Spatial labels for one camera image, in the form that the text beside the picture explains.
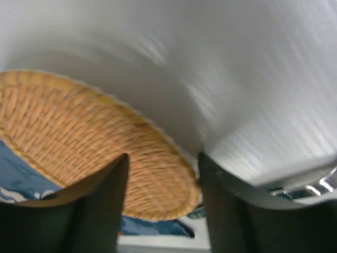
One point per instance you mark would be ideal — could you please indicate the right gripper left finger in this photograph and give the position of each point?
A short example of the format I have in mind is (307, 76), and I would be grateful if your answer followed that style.
(84, 217)

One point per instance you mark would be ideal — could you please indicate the green handled spoon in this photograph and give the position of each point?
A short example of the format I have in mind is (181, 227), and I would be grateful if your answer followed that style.
(310, 184)

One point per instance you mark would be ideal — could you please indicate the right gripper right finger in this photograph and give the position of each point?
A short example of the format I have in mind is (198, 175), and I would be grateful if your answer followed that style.
(243, 218)

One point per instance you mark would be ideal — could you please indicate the round woven wicker plate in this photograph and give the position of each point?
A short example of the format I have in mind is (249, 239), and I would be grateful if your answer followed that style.
(66, 130)

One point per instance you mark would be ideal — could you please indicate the blue cartoon placemat cloth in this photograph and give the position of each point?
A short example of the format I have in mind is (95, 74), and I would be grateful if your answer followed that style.
(20, 182)

